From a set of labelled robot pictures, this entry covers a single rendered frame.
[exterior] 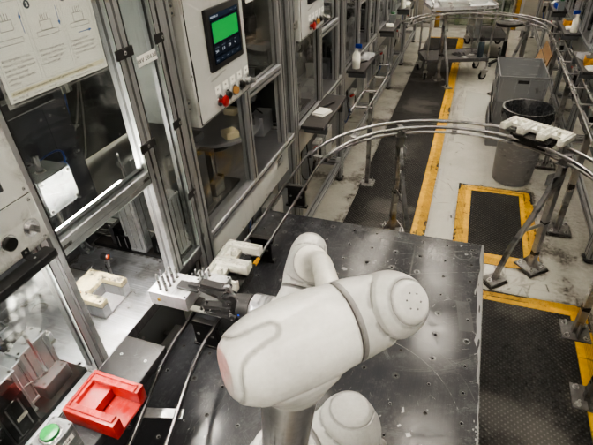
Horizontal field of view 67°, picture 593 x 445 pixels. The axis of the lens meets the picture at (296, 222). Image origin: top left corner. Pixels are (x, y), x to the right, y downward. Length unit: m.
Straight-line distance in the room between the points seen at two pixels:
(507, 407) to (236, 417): 1.39
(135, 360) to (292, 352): 0.88
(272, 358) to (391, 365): 1.05
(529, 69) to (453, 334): 3.71
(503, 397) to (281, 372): 1.95
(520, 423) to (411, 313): 1.82
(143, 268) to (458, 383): 1.15
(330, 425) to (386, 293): 0.60
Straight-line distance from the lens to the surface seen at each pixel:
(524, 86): 4.56
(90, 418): 1.31
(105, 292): 1.69
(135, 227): 1.74
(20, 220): 1.13
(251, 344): 0.64
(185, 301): 1.35
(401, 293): 0.66
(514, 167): 4.00
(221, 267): 1.69
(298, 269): 1.22
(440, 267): 2.03
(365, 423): 1.21
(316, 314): 0.65
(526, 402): 2.53
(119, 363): 1.46
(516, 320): 2.87
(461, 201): 3.77
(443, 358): 1.69
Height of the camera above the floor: 1.98
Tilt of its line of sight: 35 degrees down
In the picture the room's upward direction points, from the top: 3 degrees counter-clockwise
